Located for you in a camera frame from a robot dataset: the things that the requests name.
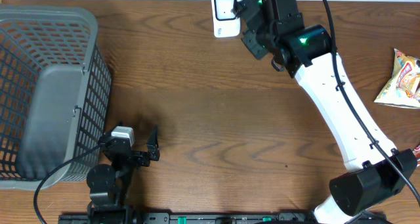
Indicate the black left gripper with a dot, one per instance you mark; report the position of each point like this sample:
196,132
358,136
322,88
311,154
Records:
142,158

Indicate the yellow chip snack bag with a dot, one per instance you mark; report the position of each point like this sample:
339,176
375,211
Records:
402,89

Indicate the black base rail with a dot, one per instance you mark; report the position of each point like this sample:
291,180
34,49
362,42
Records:
166,218

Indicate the red white snack bar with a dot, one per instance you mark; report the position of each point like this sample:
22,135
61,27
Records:
416,152

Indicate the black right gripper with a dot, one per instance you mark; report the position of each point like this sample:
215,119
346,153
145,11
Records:
251,37

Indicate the white barcode scanner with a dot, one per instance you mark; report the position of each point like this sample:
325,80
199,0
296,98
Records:
225,24

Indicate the grey plastic lattice basket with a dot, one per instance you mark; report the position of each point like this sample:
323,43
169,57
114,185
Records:
55,92

